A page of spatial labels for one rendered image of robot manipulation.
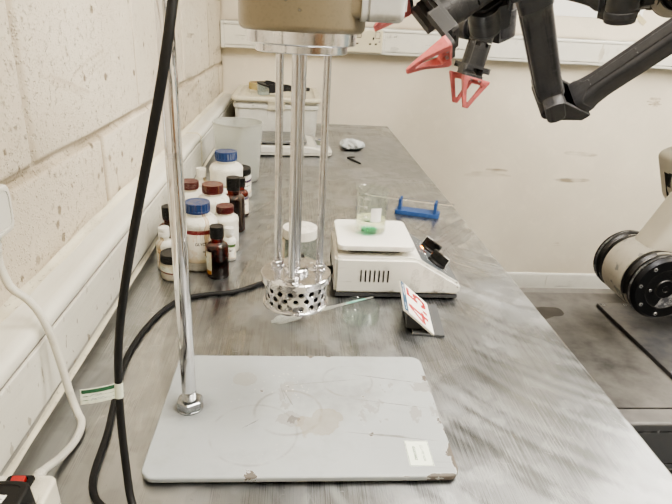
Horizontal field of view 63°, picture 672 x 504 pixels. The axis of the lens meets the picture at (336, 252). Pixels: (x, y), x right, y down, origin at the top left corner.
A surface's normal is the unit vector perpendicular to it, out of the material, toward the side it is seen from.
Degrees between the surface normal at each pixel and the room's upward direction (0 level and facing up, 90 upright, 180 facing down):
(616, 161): 90
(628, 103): 90
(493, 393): 0
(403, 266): 90
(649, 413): 0
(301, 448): 0
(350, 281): 90
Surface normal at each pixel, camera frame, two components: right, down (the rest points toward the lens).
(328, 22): 0.44, 0.37
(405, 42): 0.07, 0.39
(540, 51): 0.10, 0.93
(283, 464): 0.05, -0.92
